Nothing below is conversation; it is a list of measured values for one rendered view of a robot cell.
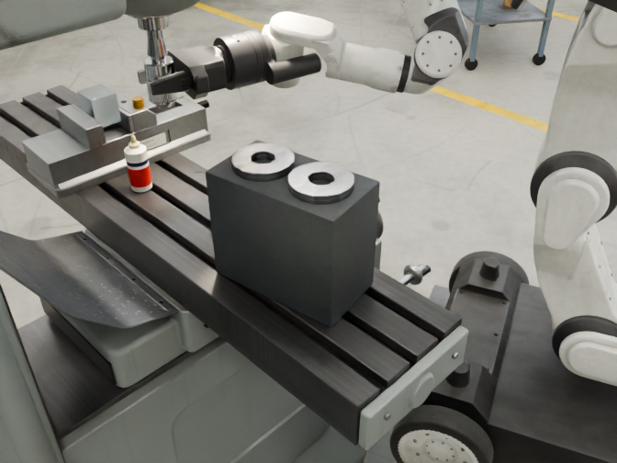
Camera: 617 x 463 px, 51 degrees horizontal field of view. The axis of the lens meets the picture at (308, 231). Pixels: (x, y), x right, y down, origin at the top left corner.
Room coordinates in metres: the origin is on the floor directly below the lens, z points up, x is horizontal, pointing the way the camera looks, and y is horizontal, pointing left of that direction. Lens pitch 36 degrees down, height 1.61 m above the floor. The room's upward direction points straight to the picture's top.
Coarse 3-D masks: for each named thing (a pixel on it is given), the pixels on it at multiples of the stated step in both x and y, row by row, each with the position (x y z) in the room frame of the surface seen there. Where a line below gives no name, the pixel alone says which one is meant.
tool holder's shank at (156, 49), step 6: (156, 30) 0.99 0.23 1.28; (162, 30) 0.99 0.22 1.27; (150, 36) 0.99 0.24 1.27; (156, 36) 0.98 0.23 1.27; (162, 36) 0.99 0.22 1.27; (150, 42) 0.98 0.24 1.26; (156, 42) 0.98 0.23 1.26; (162, 42) 0.99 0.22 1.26; (150, 48) 0.98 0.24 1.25; (156, 48) 0.98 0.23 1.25; (162, 48) 0.99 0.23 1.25; (150, 54) 0.98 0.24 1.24; (156, 54) 0.98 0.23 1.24; (162, 54) 0.98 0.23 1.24; (156, 60) 0.98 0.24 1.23; (162, 60) 0.99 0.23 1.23
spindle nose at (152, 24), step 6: (138, 18) 0.98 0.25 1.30; (150, 18) 0.97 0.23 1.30; (156, 18) 0.97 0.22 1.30; (162, 18) 0.98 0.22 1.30; (168, 18) 0.99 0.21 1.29; (138, 24) 0.99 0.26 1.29; (144, 24) 0.97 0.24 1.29; (150, 24) 0.97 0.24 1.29; (156, 24) 0.97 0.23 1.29; (162, 24) 0.98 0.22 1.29; (168, 24) 0.99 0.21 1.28; (150, 30) 0.97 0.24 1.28
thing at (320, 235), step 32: (224, 160) 0.83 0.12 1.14; (256, 160) 0.83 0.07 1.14; (288, 160) 0.81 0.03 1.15; (224, 192) 0.78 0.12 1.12; (256, 192) 0.75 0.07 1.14; (288, 192) 0.74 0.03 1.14; (320, 192) 0.72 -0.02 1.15; (352, 192) 0.74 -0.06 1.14; (224, 224) 0.78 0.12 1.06; (256, 224) 0.75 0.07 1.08; (288, 224) 0.71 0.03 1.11; (320, 224) 0.68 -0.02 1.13; (352, 224) 0.71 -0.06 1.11; (224, 256) 0.79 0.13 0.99; (256, 256) 0.75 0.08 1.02; (288, 256) 0.72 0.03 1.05; (320, 256) 0.68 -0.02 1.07; (352, 256) 0.71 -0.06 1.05; (256, 288) 0.75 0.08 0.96; (288, 288) 0.72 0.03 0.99; (320, 288) 0.68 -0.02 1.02; (352, 288) 0.72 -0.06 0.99; (320, 320) 0.68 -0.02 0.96
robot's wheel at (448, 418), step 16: (416, 416) 0.81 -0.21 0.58; (432, 416) 0.80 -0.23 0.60; (448, 416) 0.80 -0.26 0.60; (464, 416) 0.80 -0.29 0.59; (400, 432) 0.80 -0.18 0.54; (416, 432) 0.79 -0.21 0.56; (432, 432) 0.78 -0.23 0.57; (448, 432) 0.77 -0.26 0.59; (464, 432) 0.77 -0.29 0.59; (480, 432) 0.78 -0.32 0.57; (400, 448) 0.80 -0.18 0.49; (416, 448) 0.81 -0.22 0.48; (432, 448) 0.80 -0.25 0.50; (448, 448) 0.79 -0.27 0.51; (464, 448) 0.76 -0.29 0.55; (480, 448) 0.75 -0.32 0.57
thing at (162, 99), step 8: (152, 72) 0.97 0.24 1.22; (160, 72) 0.97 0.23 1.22; (168, 72) 0.98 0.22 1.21; (152, 80) 0.97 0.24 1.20; (152, 96) 0.97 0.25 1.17; (160, 96) 0.97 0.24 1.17; (168, 96) 0.98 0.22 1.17; (176, 96) 0.99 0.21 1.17; (160, 104) 0.97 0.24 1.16; (168, 104) 0.98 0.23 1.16
